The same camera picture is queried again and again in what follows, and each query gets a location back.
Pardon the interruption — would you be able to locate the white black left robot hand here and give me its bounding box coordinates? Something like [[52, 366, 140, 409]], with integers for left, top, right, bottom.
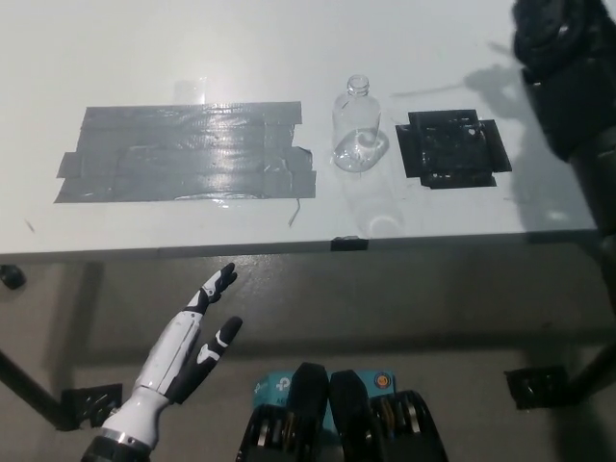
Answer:
[[102, 262, 244, 443]]

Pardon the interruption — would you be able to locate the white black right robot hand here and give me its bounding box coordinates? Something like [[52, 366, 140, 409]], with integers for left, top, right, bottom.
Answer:
[[509, 0, 616, 163]]

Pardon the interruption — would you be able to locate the black ribbed robot body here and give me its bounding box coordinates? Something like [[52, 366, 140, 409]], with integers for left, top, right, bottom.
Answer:
[[235, 361, 449, 462]]

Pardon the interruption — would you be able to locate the clear plastic bottle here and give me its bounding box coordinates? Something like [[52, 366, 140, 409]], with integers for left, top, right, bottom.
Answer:
[[330, 73, 390, 174]]

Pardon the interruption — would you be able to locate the teal box top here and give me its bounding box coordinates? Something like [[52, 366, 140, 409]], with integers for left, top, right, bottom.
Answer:
[[252, 370, 399, 434]]

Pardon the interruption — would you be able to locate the black diagonal table leg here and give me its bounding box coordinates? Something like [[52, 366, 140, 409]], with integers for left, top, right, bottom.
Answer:
[[565, 331, 616, 403], [0, 346, 81, 432]]

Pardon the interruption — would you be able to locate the black round table foot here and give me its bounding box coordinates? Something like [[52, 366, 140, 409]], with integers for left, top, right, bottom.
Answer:
[[0, 264, 26, 292]]

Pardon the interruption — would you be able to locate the grey duct tape patch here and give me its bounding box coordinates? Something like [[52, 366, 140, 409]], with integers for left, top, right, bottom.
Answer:
[[52, 100, 319, 205]]

